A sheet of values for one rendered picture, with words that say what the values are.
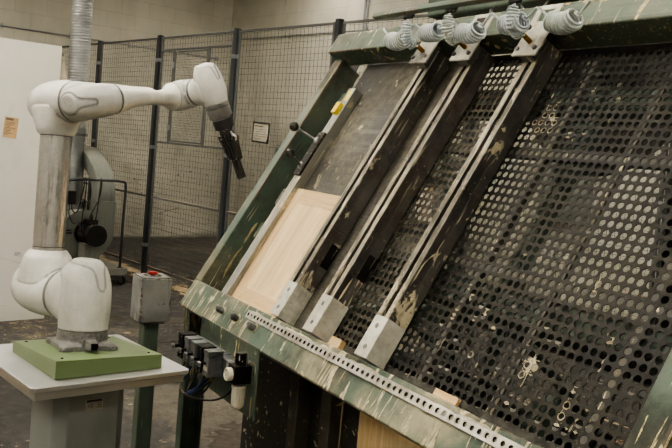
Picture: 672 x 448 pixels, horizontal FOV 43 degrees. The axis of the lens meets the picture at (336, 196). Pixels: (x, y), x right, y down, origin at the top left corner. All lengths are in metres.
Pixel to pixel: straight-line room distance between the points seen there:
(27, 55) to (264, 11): 5.96
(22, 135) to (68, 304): 3.94
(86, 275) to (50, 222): 0.25
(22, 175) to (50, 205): 3.74
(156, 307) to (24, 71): 3.58
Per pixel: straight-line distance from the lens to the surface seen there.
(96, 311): 2.73
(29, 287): 2.88
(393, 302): 2.35
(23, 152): 6.60
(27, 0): 11.36
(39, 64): 6.63
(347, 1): 10.69
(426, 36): 2.85
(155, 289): 3.28
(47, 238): 2.88
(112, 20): 11.78
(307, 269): 2.78
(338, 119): 3.33
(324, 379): 2.44
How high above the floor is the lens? 1.48
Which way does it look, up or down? 3 degrees down
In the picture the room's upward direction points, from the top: 5 degrees clockwise
